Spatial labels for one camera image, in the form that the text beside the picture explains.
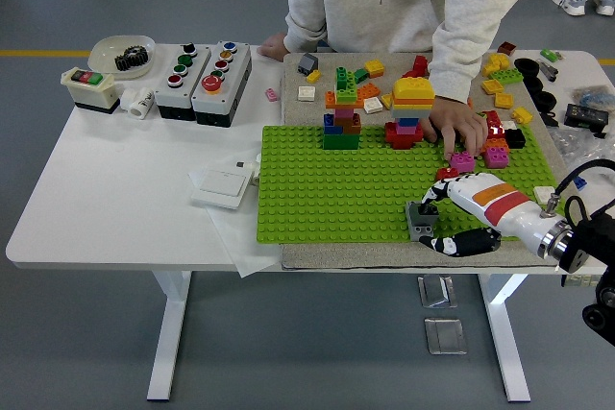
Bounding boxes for yellow-domed brick tower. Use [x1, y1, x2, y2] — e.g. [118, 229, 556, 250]
[382, 76, 437, 151]

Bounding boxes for clear plastic bag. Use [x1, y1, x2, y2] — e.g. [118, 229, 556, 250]
[550, 126, 615, 171]

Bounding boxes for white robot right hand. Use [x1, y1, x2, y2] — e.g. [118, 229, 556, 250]
[418, 173, 561, 258]

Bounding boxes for black square brick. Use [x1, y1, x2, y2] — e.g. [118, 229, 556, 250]
[504, 128, 528, 150]

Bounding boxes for white wall switch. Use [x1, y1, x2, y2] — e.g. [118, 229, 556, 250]
[190, 167, 251, 212]

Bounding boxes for three-button control box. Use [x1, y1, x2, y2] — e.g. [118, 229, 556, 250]
[154, 42, 212, 122]

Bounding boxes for translucent plastic sheet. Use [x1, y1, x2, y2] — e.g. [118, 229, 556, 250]
[187, 159, 283, 279]

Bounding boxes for white table leg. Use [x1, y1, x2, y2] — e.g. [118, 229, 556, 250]
[478, 274, 532, 402]
[146, 270, 193, 401]

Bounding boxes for red-green rocker switch box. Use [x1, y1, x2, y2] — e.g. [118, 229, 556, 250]
[61, 66, 121, 115]

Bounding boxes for person's right hand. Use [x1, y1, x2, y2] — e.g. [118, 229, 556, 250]
[258, 33, 289, 59]

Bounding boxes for small metal hand tool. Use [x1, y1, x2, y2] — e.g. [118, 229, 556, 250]
[537, 59, 561, 83]

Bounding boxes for person's left hand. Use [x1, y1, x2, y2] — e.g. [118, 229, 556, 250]
[420, 95, 490, 161]

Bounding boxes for emergency-stop button control box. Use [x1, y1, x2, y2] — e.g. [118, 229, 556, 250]
[191, 39, 254, 128]

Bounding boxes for small dark grey brick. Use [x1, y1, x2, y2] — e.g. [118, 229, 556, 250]
[415, 203, 439, 227]

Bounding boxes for green-topped brick tower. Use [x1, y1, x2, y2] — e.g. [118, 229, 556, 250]
[321, 66, 367, 151]

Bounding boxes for black metal gears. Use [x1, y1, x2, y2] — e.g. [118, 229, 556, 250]
[113, 44, 154, 72]

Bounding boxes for bag of blue parts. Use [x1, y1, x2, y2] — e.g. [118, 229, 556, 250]
[571, 85, 615, 108]

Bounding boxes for green studded baseplate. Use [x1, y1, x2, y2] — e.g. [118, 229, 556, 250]
[254, 124, 566, 244]

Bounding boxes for green long brick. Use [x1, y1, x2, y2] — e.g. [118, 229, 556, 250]
[488, 67, 525, 84]

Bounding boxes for white plastic bowl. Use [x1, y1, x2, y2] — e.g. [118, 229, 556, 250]
[87, 34, 158, 81]

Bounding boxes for metal floor socket plate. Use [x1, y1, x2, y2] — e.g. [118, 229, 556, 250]
[416, 274, 457, 309]
[424, 316, 468, 356]

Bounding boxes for long light grey brick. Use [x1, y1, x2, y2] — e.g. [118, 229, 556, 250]
[405, 201, 436, 242]

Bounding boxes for black electronic module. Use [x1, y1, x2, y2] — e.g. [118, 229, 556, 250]
[564, 103, 610, 132]

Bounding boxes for white pipe tee fitting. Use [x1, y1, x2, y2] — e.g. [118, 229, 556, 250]
[119, 86, 156, 120]

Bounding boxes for magenta square brick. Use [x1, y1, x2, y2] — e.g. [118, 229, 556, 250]
[449, 151, 477, 174]
[482, 145, 510, 170]

